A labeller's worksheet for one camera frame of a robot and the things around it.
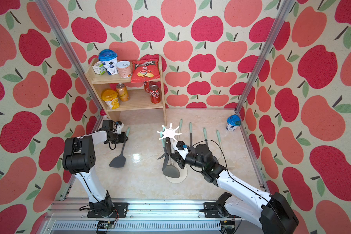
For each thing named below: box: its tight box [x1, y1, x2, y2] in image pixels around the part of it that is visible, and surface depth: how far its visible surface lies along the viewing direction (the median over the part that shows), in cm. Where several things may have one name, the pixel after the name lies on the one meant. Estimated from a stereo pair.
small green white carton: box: [92, 60, 107, 76], surface depth 80 cm
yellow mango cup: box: [101, 88, 120, 110], surface depth 89 cm
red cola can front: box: [149, 84, 161, 104], surface depth 90 cm
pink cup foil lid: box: [116, 60, 132, 79], surface depth 78 cm
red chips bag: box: [130, 58, 161, 83], surface depth 78 cm
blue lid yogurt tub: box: [97, 48, 118, 76], surface depth 76 cm
